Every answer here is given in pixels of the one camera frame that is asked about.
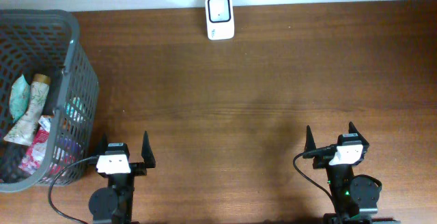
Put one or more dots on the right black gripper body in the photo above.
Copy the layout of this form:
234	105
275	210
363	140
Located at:
322	162

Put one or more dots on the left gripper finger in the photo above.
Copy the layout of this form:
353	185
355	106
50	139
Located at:
101	146
147	153

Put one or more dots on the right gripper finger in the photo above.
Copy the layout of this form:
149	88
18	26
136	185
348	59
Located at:
309	143
353	130

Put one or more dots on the red purple tissue pack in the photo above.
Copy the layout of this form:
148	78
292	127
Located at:
35	153

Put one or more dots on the white bamboo print tube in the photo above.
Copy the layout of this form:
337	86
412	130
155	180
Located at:
24	129

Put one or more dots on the mint green wipes pack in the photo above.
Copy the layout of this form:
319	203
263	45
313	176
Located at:
19	98

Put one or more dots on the teal small tissue pack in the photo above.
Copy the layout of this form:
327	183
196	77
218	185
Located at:
75	109

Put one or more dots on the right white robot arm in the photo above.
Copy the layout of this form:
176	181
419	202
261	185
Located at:
354	197

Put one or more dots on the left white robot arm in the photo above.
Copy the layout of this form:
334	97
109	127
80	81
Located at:
113	203

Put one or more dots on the white barcode scanner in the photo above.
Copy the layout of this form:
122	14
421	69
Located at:
219	19

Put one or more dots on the grey plastic mesh basket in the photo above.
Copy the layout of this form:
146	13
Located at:
47	42

